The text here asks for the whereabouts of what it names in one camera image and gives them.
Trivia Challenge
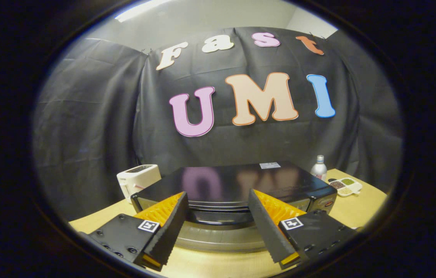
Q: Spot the white pop-up toaster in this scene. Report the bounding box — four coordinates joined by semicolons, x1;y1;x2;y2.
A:
117;164;162;204

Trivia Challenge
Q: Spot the white divided dish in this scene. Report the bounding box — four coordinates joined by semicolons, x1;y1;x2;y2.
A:
329;177;363;197

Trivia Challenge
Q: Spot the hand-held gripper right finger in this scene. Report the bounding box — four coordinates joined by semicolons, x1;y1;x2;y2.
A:
248;188;358;270

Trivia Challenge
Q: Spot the black backdrop cloth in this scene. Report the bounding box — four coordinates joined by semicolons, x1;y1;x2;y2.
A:
32;26;404;221

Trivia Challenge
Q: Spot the silver bottle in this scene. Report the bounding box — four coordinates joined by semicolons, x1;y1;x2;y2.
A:
310;155;327;182

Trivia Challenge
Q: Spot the black toaster oven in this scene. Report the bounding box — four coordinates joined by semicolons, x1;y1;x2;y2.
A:
131;161;338;253

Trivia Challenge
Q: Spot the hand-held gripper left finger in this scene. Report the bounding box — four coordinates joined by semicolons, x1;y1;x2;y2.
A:
80;192;190;271

